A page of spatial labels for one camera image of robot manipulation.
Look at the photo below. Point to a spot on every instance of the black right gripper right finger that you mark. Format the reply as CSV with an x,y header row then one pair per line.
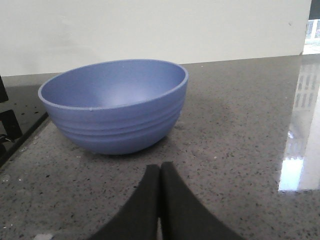
x,y
183,217

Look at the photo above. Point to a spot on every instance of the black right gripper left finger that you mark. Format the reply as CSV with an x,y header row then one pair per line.
x,y
138,218

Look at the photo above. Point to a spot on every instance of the blue plastic bowl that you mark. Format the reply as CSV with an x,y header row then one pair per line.
x,y
116,107

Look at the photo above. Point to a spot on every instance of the black glass gas stove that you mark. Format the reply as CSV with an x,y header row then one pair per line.
x,y
21,113

